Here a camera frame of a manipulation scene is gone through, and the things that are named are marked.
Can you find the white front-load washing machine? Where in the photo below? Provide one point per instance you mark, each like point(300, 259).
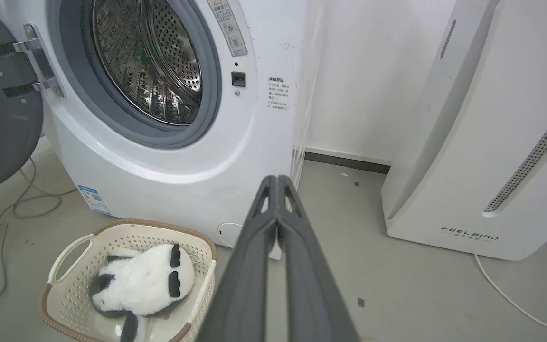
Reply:
point(169, 156)

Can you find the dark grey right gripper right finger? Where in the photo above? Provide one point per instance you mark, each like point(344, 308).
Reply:
point(309, 285)

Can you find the black and white panda plush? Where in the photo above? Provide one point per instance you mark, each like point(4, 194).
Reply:
point(145, 282)

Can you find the white Feelbird air purifier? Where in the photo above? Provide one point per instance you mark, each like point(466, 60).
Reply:
point(492, 128)

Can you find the cream plastic laundry basket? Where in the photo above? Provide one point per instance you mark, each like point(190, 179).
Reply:
point(74, 294)

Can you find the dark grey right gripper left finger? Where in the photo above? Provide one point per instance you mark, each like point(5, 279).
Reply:
point(242, 285)

